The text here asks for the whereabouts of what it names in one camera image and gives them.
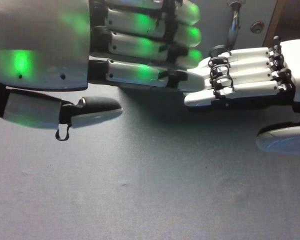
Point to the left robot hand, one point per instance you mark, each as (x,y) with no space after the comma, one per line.
(40,37)

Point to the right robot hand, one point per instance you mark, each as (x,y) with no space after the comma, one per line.
(252,75)

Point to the white cabinet door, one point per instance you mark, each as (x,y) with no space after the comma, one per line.
(215,25)

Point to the grey table cloth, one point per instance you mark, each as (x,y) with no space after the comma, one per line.
(140,187)

